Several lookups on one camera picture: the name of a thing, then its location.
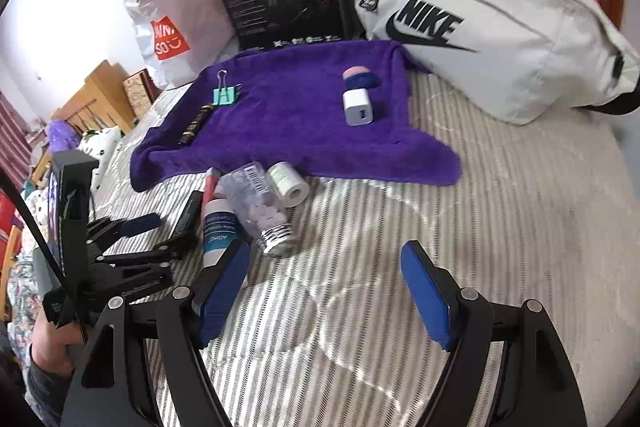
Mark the black rectangular stick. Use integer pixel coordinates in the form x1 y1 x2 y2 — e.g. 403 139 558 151
169 191 203 239

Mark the striped grey bed quilt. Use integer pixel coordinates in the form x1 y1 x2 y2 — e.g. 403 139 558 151
89 70 634 427

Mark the person's left hand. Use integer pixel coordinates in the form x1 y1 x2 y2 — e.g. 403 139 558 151
30 308 84 378

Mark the teal binder clip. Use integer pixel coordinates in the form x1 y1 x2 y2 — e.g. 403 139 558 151
213 69 242 107

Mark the black gold label tube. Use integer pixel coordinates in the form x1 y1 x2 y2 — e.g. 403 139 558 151
178 104 215 146

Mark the grey Nike bag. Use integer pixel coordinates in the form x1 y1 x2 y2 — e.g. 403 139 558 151
355 0 639 124

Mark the purple plush toy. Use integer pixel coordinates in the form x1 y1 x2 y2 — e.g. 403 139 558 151
46 119 81 154

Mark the clear pill bottle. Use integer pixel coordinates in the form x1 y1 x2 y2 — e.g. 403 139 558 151
218 161 298 258

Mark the white blue label bottle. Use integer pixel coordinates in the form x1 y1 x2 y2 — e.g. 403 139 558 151
203 198 243 268

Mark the wooden headboard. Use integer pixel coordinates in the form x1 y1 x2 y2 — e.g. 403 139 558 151
30 60 137 187

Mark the small white tape roll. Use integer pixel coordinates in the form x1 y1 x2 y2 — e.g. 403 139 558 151
267 161 310 208

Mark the pink blue eraser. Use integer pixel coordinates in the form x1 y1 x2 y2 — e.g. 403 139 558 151
343 66 380 90

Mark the pink highlighter pen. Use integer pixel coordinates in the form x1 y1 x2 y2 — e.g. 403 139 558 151
201 167 221 225

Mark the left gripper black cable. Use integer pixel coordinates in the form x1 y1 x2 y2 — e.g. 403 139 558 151
0 166 89 343

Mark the white Miniso plastic bag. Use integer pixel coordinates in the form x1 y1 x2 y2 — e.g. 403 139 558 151
122 0 234 90

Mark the person's left forearm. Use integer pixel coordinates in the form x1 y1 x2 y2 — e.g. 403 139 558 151
27 362 74 427

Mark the patterned notebook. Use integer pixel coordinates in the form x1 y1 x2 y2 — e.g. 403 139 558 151
122 68 160 119

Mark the white floral pillow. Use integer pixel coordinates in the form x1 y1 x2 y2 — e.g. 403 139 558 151
78 127 124 195

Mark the white usb charger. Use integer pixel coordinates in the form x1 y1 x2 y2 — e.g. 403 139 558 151
343 88 373 127

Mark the purple towel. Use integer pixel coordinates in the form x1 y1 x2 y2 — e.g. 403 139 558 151
130 40 461 192

